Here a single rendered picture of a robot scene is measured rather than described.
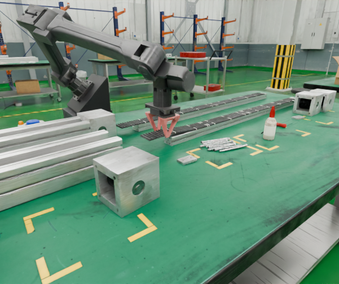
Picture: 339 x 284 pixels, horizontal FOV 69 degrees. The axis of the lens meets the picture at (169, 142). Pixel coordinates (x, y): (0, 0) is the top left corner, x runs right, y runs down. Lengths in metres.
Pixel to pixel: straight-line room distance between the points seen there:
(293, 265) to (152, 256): 0.92
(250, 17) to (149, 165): 13.52
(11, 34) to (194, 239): 8.08
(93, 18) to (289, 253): 8.45
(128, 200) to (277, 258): 0.91
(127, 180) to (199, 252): 0.18
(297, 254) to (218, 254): 0.92
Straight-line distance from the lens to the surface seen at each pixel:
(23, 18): 0.98
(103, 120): 0.82
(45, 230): 0.51
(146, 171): 0.49
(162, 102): 0.73
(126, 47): 0.72
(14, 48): 8.32
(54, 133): 0.77
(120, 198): 0.47
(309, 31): 12.13
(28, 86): 5.60
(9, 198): 0.59
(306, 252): 1.36
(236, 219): 0.50
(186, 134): 0.84
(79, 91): 1.29
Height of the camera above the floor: 1.09
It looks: 22 degrees down
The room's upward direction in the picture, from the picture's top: straight up
